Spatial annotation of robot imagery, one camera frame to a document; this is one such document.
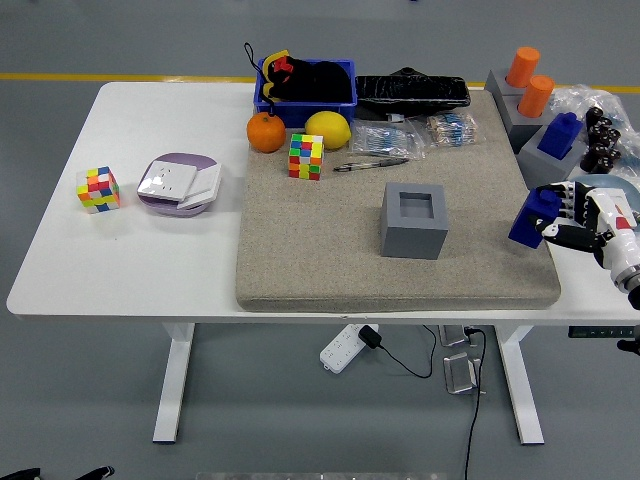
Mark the black power adapter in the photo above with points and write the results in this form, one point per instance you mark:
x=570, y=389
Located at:
x=370, y=336

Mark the black keyboard in plastic wrap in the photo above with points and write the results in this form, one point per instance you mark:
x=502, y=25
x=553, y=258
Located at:
x=412, y=92

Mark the white switch panel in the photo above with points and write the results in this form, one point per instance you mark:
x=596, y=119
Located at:
x=207, y=182

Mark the yellow lemon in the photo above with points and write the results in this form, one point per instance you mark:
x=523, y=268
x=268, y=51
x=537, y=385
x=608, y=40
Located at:
x=327, y=129

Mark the grey square seal holder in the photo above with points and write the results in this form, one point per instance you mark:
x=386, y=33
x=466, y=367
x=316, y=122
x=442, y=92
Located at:
x=547, y=170
x=412, y=242

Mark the crumpled clear plastic bag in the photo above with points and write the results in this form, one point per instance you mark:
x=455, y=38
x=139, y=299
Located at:
x=575, y=97

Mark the black cylindrical knob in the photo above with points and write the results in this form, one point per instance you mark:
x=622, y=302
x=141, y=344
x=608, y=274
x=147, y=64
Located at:
x=599, y=136
x=595, y=116
x=591, y=160
x=610, y=161
x=610, y=125

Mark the grey-brown mat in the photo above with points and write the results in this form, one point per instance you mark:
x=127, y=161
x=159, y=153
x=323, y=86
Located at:
x=310, y=240

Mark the blue seal stamp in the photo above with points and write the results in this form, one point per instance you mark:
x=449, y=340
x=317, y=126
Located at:
x=560, y=137
x=532, y=210

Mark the white socket panel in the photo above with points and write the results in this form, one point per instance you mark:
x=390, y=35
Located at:
x=167, y=181

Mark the clear bag of resistors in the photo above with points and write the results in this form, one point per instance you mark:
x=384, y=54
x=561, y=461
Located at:
x=450, y=130
x=385, y=140

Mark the black fabric pouch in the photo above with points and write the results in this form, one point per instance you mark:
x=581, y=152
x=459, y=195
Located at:
x=325, y=82

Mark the white table leg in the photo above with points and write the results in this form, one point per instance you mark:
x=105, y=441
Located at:
x=520, y=390
x=172, y=390

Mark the purple plate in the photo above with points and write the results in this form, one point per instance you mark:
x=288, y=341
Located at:
x=175, y=159

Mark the white power strip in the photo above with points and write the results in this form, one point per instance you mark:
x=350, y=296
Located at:
x=340, y=350

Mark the colourful puzzle cube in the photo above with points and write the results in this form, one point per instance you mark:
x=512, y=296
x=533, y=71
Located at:
x=306, y=157
x=98, y=190

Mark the orange cylinder seal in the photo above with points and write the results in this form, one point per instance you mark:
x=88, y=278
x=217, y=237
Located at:
x=522, y=65
x=535, y=97

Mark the grey ballpoint pen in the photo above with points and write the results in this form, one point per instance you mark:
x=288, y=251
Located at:
x=375, y=163

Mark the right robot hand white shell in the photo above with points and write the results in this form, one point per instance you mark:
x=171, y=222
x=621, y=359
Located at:
x=615, y=240

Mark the metal bracket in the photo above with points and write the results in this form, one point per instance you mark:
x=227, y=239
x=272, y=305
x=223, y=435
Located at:
x=452, y=336
x=460, y=375

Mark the orange fruit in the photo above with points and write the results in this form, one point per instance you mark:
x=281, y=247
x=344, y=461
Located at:
x=266, y=132

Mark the table height control panel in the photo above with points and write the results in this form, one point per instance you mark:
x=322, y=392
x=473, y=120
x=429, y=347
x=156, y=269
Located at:
x=600, y=332

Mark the blue plastic bin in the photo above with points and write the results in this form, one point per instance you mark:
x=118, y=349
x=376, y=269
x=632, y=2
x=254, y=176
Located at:
x=296, y=112

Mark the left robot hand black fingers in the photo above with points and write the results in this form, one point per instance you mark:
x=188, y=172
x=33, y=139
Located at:
x=20, y=474

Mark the grey round-hole seal holder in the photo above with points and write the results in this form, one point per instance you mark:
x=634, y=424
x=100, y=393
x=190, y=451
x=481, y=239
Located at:
x=522, y=129
x=495, y=85

